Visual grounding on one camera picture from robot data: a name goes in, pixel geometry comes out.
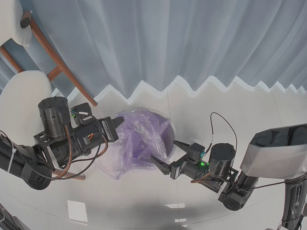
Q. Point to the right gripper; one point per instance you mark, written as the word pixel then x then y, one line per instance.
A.
pixel 191 170

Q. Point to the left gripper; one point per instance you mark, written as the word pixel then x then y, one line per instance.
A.
pixel 86 138

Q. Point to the purple plastic bag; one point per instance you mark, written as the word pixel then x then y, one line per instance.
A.
pixel 141 138

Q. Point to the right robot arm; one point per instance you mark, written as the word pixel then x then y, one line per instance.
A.
pixel 263 150

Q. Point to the white trash bin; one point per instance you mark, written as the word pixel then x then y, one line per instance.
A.
pixel 174 130

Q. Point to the white padded wooden chair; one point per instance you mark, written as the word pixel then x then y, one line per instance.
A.
pixel 24 92

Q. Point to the pale blue curtain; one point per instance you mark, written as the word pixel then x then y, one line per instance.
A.
pixel 168 32

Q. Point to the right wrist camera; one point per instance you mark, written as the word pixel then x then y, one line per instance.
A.
pixel 195 152

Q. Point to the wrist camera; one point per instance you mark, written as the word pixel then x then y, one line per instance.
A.
pixel 195 152
pixel 82 109

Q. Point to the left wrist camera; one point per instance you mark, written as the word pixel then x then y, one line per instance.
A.
pixel 82 109

